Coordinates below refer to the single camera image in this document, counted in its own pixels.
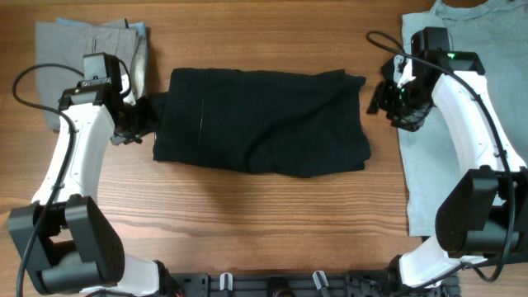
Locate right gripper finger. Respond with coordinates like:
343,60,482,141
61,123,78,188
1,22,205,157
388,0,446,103
366,82,387,115
380,55,407,83

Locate black shorts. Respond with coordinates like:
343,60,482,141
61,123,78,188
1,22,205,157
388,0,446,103
153,68,370,177

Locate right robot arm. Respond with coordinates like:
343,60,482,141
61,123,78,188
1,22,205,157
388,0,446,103
368,26,527,295

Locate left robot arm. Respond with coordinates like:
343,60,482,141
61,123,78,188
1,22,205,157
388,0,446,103
7,53,182,296

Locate folded blue garment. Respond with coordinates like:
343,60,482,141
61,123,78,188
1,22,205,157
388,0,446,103
56,17,147,38

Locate folded grey shorts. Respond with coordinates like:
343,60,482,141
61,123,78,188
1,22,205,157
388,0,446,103
35,21,149,109

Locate light blue t-shirt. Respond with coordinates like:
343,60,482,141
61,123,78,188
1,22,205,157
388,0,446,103
398,0,527,236

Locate black garment under t-shirt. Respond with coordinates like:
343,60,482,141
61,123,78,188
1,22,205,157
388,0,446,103
487,252,528,266

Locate left black cable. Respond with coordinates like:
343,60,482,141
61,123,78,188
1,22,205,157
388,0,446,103
12,57,133,297

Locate black cable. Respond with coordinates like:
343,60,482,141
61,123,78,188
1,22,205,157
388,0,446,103
12,57,133,297
365,30,516,284

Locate right black cable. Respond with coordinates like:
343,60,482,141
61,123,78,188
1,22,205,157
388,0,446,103
365,30,516,284

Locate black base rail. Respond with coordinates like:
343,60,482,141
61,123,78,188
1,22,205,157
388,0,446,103
172,270,461,297

